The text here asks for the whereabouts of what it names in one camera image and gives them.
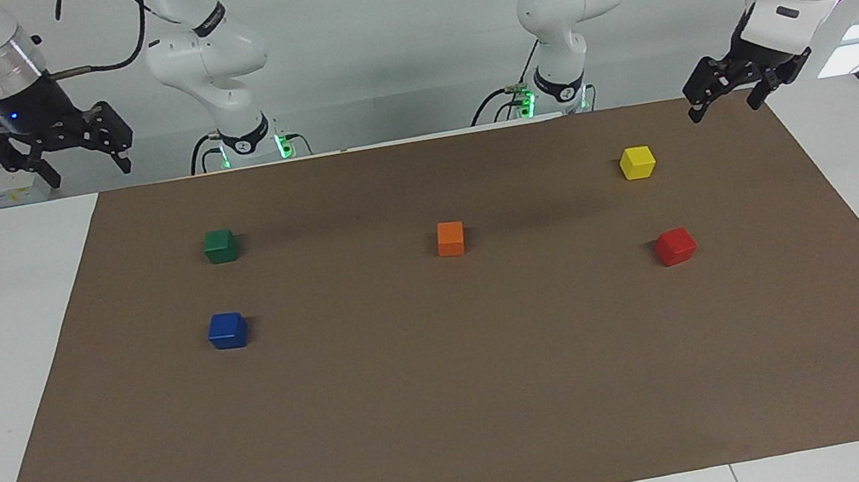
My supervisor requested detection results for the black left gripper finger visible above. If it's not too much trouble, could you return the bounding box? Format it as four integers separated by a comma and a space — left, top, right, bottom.
742, 51, 817, 111
679, 52, 747, 125

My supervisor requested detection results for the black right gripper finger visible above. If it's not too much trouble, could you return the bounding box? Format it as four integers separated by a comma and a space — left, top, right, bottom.
0, 116, 61, 198
83, 98, 139, 179

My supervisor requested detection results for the red cube block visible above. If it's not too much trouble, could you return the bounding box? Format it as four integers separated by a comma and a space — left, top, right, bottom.
652, 225, 700, 268

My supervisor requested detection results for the yellow cube block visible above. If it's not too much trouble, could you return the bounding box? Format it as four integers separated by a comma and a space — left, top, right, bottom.
617, 144, 659, 183

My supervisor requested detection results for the green cube block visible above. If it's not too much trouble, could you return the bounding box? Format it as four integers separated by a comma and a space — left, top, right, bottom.
202, 227, 241, 266

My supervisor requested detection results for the blue cube block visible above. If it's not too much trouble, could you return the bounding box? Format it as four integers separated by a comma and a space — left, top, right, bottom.
204, 309, 251, 353

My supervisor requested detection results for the orange cube block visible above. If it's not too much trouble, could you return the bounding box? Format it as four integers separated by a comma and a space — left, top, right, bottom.
433, 219, 469, 259

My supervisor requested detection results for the white box with yellow labels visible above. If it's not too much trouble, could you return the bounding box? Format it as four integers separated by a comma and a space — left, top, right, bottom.
0, 159, 55, 209

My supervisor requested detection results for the brown table mat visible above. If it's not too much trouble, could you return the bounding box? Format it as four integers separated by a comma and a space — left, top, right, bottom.
0, 68, 859, 482

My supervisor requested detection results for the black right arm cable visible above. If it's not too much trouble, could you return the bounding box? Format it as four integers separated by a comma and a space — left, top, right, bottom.
37, 0, 157, 82

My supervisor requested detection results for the black right base cable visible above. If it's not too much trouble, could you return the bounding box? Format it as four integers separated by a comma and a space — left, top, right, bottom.
185, 130, 228, 176

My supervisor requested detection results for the black base cable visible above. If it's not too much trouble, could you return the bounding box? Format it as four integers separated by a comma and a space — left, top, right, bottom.
460, 39, 553, 127
185, 130, 228, 176

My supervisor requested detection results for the black left base cable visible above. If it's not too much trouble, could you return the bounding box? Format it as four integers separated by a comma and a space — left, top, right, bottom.
460, 39, 553, 127

